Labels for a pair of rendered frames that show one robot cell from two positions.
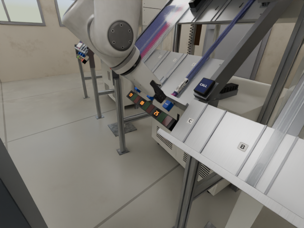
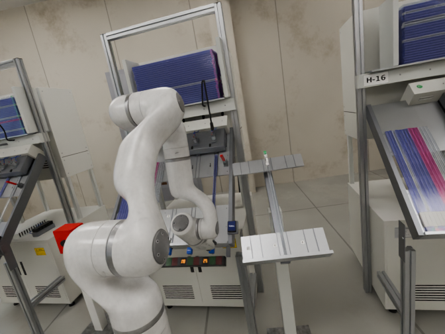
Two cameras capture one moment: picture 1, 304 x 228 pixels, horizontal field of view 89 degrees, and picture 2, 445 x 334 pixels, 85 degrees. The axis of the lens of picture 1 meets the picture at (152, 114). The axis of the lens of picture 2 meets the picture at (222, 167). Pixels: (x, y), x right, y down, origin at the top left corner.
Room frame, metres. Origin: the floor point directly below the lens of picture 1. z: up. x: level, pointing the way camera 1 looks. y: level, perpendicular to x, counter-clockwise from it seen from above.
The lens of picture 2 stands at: (-0.33, 0.57, 1.32)
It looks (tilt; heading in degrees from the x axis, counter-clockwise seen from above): 13 degrees down; 317
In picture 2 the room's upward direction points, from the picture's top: 10 degrees counter-clockwise
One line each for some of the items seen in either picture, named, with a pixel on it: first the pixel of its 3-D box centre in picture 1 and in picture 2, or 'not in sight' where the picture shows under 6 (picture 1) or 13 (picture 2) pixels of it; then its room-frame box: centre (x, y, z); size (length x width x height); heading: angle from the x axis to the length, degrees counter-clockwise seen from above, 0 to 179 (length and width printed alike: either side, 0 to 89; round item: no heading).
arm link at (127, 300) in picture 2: not in sight; (114, 270); (0.23, 0.43, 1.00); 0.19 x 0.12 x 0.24; 31
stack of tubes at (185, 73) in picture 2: not in sight; (179, 83); (0.95, -0.39, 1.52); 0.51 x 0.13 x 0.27; 33
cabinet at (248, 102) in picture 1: (209, 121); (209, 246); (1.07, -0.46, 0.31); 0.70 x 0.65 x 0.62; 33
